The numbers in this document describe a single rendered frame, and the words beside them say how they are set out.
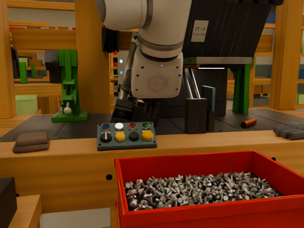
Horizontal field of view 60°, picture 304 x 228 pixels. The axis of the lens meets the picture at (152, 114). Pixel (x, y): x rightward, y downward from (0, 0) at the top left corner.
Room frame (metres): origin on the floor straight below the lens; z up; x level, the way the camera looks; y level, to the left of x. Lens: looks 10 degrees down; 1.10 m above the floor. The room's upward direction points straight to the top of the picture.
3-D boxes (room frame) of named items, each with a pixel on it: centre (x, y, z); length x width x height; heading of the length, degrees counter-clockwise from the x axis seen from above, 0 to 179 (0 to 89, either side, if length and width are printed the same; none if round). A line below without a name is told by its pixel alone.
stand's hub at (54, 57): (1.05, 0.38, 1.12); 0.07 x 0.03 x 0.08; 10
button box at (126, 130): (0.68, 0.07, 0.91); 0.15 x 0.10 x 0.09; 100
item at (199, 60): (0.92, -0.16, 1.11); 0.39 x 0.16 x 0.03; 10
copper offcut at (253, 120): (0.90, -0.34, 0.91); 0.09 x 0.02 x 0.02; 139
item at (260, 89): (10.39, -4.05, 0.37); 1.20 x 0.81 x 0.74; 109
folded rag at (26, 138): (0.66, 0.31, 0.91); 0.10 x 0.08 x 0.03; 21
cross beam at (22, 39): (1.37, 0.00, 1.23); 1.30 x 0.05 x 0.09; 100
